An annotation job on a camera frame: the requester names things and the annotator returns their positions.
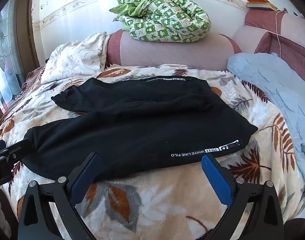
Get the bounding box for wooden window frame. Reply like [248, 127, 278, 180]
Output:
[16, 0, 46, 70]

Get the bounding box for light blue quilt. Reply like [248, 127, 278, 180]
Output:
[227, 52, 305, 185]

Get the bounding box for white cable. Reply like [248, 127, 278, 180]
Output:
[275, 9, 287, 58]

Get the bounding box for black pants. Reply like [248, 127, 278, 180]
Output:
[24, 76, 258, 180]

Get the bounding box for leaf printed fleece blanket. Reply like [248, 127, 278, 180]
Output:
[0, 64, 305, 240]

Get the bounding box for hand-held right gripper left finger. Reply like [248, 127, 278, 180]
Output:
[17, 152, 100, 240]

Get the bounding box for yellow-edged book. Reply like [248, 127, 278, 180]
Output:
[246, 2, 277, 11]

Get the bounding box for green patterned quilt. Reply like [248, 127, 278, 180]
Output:
[109, 0, 212, 43]

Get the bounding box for brown quilted bedspread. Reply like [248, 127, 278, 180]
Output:
[0, 65, 46, 135]

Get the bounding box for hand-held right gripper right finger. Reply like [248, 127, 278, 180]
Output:
[201, 154, 285, 240]

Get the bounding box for stained glass window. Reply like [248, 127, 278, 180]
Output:
[0, 0, 25, 115]

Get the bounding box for white floral pillow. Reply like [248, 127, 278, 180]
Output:
[40, 32, 113, 85]

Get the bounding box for pink padded headboard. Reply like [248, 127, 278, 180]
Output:
[106, 10, 305, 105]

